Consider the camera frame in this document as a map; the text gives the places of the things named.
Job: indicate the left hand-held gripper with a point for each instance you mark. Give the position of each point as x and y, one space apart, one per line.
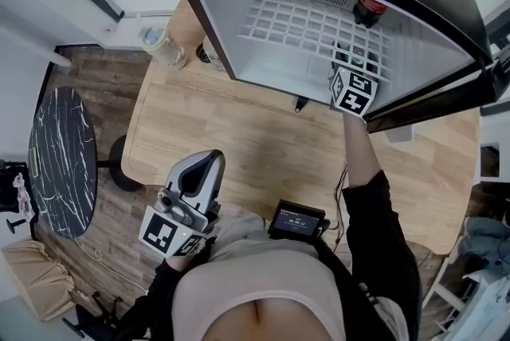
157 232

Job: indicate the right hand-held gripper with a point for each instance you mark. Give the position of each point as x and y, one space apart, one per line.
352 92

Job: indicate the dark cola bottle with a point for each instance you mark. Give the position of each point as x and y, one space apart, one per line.
368 10

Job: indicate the black mini fridge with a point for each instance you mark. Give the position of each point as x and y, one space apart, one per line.
299 24

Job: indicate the person's right forearm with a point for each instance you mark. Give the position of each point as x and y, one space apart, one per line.
358 152

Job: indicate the person's left forearm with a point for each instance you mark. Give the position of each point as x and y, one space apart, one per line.
177 263

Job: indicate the black display device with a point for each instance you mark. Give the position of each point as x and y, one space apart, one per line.
296 220

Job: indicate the person's body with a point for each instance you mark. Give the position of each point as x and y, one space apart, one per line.
255 279

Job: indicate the black marble round table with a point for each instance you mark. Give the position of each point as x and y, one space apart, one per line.
61 164

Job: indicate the white plastic rack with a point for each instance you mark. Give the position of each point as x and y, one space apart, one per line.
502 124

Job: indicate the flat rectangular device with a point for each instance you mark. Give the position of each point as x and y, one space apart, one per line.
34 162

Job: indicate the black chair base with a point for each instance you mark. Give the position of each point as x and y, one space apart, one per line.
97 317

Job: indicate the pink patterned cloth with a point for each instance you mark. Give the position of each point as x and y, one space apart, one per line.
22 196

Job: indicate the black metal stand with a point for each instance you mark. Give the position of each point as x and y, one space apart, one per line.
6 188

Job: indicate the white side table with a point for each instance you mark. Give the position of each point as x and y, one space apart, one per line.
490 299

